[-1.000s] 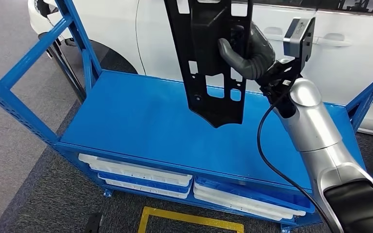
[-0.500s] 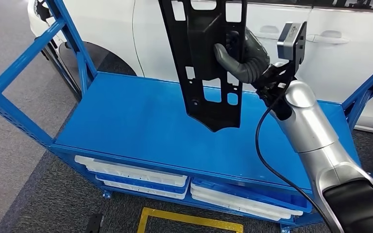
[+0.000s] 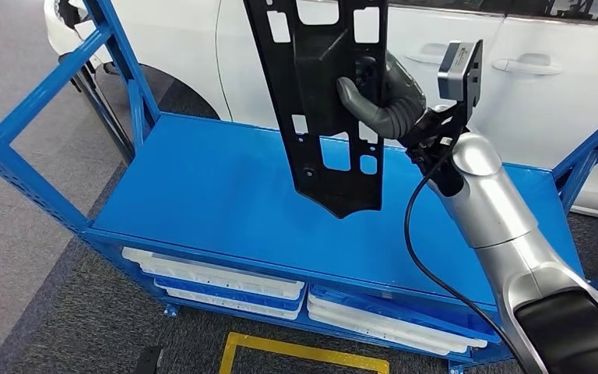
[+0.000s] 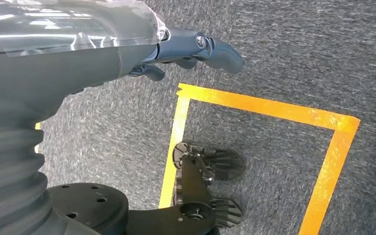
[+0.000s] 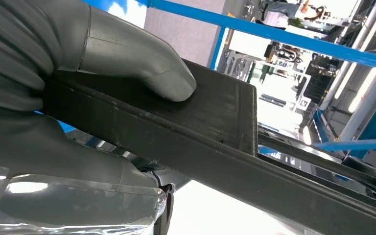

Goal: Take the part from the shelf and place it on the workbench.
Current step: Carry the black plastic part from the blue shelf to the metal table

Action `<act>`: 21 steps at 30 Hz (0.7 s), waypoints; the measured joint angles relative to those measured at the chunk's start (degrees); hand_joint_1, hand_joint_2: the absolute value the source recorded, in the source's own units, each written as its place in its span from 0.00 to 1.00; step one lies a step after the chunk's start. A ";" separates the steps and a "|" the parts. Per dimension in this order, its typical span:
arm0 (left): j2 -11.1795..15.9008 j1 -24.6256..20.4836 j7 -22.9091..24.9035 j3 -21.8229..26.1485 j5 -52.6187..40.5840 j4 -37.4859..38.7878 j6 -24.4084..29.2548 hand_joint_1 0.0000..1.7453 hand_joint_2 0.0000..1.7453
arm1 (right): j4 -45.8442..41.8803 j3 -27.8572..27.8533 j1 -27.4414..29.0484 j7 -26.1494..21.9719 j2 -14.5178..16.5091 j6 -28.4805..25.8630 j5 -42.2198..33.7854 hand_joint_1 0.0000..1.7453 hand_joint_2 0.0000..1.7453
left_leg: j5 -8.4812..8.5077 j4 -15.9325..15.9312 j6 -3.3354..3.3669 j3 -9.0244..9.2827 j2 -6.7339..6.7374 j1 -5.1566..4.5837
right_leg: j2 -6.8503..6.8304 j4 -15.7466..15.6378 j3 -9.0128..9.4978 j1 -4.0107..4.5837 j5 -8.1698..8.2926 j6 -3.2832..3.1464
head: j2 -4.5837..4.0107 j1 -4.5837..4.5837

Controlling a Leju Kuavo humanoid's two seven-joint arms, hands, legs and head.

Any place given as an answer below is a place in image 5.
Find blue metal shelf rack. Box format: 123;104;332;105
35;0;376;160

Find person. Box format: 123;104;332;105
260;0;333;22

